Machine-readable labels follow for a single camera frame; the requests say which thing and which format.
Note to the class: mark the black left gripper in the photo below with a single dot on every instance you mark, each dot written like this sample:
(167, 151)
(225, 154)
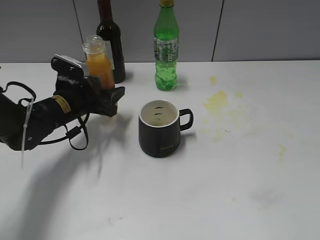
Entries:
(73, 99)

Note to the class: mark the black ceramic mug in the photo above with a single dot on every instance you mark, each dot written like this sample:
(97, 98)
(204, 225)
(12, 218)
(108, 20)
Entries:
(160, 124)

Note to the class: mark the clear orange juice bottle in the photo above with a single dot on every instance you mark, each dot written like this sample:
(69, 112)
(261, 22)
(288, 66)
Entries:
(97, 61)

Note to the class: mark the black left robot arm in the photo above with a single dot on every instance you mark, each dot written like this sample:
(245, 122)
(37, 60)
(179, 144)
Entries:
(29, 123)

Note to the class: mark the green plastic soda bottle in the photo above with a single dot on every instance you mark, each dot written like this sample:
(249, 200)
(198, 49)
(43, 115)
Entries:
(166, 46)

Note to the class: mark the dark red wine bottle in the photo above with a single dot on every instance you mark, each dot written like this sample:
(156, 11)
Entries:
(110, 32)

